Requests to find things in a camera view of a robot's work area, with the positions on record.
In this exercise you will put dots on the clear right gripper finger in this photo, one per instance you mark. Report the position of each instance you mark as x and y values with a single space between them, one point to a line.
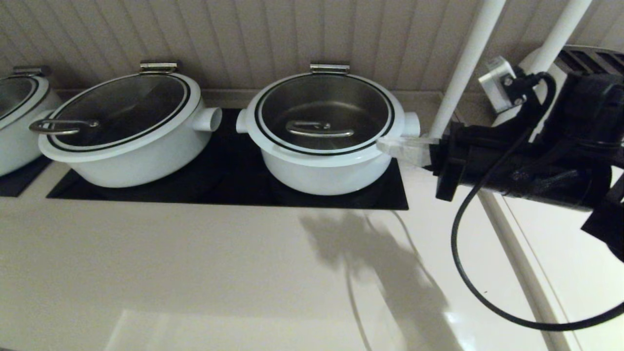
407 144
412 157

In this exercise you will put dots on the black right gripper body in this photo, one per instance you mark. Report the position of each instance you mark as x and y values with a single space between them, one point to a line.
473 151

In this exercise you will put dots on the glass lid white rim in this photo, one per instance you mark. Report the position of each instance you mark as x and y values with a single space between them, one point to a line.
319 130
61 127
14 92

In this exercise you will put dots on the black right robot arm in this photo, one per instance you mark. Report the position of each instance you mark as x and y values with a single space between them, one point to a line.
585 122

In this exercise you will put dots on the white pot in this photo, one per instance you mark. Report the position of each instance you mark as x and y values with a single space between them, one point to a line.
321 178
19 151
146 165

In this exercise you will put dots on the white round pole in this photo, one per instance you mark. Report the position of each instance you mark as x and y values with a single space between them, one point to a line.
565 34
468 63

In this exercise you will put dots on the white toaster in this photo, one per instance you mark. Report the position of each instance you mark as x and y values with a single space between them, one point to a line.
597 54

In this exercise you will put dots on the black glass cooktop panel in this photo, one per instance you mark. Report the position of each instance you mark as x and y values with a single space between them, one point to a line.
234 183
19 183

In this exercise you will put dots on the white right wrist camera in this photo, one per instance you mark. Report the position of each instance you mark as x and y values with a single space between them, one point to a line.
497 83

